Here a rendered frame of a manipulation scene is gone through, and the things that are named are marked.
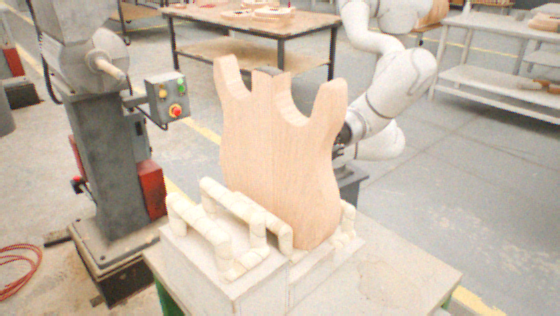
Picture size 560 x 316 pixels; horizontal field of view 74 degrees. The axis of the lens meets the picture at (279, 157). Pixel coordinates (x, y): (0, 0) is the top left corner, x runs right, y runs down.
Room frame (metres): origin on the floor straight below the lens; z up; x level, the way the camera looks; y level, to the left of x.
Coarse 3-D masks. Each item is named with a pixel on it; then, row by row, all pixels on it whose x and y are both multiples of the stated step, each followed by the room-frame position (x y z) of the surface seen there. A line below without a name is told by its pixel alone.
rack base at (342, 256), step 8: (336, 232) 0.79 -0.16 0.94; (352, 240) 0.76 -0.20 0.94; (360, 240) 0.76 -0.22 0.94; (344, 248) 0.73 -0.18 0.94; (352, 248) 0.73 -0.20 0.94; (360, 248) 0.73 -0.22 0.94; (336, 256) 0.70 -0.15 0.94; (344, 256) 0.70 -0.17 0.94; (352, 256) 0.71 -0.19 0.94; (336, 264) 0.67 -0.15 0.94
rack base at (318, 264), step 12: (276, 240) 0.68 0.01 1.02; (312, 252) 0.64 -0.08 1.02; (324, 252) 0.64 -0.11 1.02; (300, 264) 0.60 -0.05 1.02; (312, 264) 0.60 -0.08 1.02; (324, 264) 0.62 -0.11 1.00; (300, 276) 0.56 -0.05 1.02; (312, 276) 0.59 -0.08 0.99; (324, 276) 0.63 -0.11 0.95; (300, 288) 0.57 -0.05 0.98; (312, 288) 0.60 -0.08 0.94; (288, 300) 0.54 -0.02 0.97; (300, 300) 0.57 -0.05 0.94
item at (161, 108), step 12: (156, 84) 1.52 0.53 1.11; (168, 84) 1.56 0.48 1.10; (180, 84) 1.59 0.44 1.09; (156, 96) 1.52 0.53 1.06; (168, 96) 1.55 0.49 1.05; (180, 96) 1.59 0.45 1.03; (132, 108) 1.65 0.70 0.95; (156, 108) 1.52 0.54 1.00; (168, 108) 1.54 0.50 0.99; (180, 108) 1.58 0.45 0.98; (156, 120) 1.54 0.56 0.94; (168, 120) 1.54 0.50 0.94
